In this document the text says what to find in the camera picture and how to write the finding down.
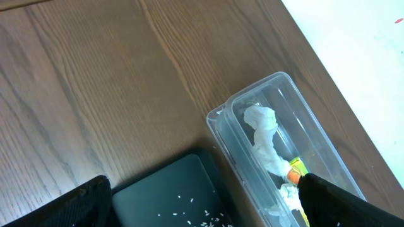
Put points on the pile of rice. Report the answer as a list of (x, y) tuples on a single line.
[(192, 212)]

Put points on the white tissue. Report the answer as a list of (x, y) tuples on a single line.
[(263, 121)]

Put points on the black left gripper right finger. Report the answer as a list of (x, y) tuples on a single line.
[(325, 204)]

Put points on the black plastic tray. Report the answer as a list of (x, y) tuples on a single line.
[(194, 174)]

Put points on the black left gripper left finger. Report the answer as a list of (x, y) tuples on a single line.
[(87, 205)]

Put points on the yellow snack wrapper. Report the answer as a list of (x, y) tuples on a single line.
[(298, 170)]

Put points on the clear plastic bin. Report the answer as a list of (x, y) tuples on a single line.
[(298, 135)]

